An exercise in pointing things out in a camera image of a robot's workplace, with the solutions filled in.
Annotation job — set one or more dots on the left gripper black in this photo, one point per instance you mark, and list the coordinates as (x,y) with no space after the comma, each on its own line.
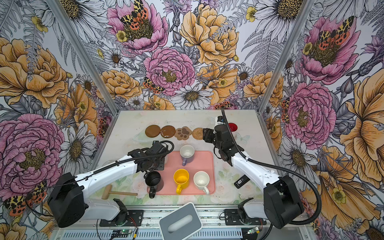
(160,166)

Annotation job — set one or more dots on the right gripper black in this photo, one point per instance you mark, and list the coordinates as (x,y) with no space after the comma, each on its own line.
(208,134)

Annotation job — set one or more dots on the black mug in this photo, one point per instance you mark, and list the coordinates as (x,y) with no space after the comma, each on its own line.
(154,182)

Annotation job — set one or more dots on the red inside white mug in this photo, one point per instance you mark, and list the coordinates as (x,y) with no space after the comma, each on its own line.
(233,127)

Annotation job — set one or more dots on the lavender mug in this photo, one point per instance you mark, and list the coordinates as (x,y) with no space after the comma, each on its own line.
(187,153)

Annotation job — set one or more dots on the light brown round wooden coaster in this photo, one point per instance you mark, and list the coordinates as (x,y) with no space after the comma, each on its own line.
(152,131)

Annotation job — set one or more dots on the dark brown round wooden coaster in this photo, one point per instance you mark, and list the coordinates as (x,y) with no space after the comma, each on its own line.
(167,131)

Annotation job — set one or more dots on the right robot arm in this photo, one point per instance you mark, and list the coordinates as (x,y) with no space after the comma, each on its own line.
(281,202)

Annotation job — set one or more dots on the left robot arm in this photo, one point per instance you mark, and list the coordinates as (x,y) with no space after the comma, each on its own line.
(70,200)

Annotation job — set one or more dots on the woven rattan round coaster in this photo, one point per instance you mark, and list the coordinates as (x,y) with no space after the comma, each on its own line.
(198,134)

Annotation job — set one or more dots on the paw shaped wooden coaster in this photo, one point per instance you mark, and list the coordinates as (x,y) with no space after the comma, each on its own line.
(183,134)

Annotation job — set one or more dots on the pink rectangular tray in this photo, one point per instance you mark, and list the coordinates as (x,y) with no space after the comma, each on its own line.
(203,161)

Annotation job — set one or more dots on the yellow mug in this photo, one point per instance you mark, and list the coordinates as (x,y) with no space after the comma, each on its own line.
(182,180)

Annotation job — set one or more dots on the wooden mallet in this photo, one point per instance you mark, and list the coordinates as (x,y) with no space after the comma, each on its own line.
(108,191)

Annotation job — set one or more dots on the black handheld device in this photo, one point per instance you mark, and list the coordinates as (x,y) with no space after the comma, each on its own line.
(241,181)

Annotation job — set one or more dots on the white grey box device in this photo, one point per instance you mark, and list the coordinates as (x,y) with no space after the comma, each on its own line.
(181,223)

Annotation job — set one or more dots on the small green circuit board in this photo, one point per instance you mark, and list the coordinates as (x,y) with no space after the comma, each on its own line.
(120,234)

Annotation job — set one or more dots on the right small circuit board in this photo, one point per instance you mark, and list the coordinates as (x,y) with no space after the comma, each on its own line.
(254,230)

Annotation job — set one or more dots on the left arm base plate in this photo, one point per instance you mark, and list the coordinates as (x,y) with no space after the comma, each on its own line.
(129,218)

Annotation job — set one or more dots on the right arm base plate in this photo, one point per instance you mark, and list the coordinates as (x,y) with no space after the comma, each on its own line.
(232,218)

